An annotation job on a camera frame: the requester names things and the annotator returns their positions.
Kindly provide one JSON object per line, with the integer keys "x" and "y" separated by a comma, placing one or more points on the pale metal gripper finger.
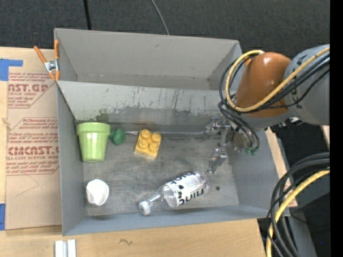
{"x": 214, "y": 128}
{"x": 217, "y": 159}

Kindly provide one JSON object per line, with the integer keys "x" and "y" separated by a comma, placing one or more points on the clear plastic bottle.
{"x": 185, "y": 189}

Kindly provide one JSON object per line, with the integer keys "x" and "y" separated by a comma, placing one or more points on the grey metal bin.
{"x": 166, "y": 167}

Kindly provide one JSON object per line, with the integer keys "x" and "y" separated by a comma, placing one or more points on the yellow toy building brick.
{"x": 148, "y": 143}

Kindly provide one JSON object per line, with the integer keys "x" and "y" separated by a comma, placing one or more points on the dark green round knob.
{"x": 118, "y": 136}

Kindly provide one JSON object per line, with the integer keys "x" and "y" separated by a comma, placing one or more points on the light green plastic cup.
{"x": 93, "y": 143}

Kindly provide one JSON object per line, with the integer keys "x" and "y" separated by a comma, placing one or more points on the white paper cup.
{"x": 97, "y": 192}

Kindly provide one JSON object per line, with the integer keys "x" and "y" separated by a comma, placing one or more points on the brown cardboard board red print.
{"x": 32, "y": 143}

